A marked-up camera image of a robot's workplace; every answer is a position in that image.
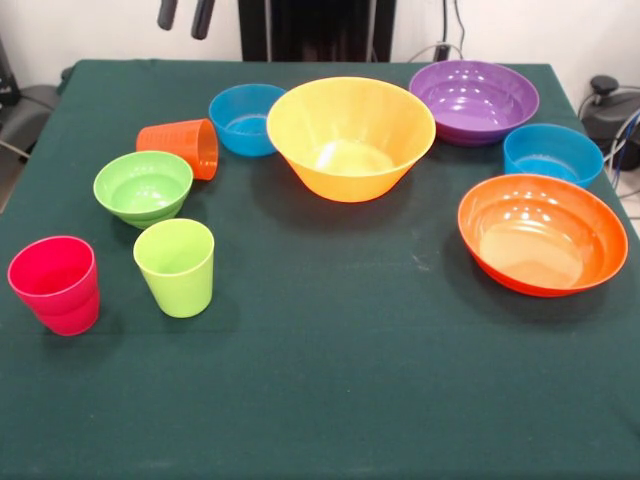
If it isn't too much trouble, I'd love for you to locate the orange plastic bowl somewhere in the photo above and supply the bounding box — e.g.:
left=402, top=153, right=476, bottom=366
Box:
left=266, top=76, right=437, bottom=204

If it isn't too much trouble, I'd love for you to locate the blue plastic bowl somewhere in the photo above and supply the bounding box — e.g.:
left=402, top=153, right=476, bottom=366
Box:
left=208, top=83, right=287, bottom=158
left=502, top=123, right=605, bottom=190

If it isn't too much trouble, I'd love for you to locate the tangle of cables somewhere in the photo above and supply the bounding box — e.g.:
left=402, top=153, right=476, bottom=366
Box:
left=602, top=107, right=640, bottom=194

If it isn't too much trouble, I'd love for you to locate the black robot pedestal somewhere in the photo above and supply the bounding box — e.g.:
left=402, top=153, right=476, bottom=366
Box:
left=238, top=0, right=396, bottom=64

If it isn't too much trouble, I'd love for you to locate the crimson pink plastic cup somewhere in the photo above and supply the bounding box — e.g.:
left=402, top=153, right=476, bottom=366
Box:
left=7, top=235, right=101, bottom=337

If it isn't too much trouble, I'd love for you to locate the red-orange plastic bowl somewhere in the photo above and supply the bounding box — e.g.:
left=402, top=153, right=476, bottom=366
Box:
left=457, top=173, right=630, bottom=299

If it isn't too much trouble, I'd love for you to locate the green plastic cup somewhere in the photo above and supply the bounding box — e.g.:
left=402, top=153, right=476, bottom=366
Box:
left=133, top=218, right=216, bottom=319

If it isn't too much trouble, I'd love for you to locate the purple plastic bowl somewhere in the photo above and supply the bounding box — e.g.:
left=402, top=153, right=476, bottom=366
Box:
left=408, top=59, right=541, bottom=148

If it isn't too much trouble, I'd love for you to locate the white cable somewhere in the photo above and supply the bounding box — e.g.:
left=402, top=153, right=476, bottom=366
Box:
left=407, top=42, right=466, bottom=64

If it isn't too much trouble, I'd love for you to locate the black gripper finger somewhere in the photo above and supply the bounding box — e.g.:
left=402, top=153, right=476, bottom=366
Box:
left=190, top=0, right=216, bottom=40
left=157, top=0, right=180, bottom=31

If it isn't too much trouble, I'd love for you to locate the black wall cable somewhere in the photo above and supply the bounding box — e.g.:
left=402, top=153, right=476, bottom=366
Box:
left=439, top=0, right=467, bottom=61

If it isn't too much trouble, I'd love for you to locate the orange-red plastic cup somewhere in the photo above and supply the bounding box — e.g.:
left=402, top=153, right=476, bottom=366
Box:
left=135, top=118, right=220, bottom=181

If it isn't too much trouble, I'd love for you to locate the dark green tablecloth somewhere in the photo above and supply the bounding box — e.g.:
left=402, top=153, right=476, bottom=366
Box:
left=0, top=58, right=640, bottom=480

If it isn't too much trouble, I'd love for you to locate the green plastic bowl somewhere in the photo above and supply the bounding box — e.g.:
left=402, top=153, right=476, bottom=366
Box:
left=93, top=150, right=195, bottom=230

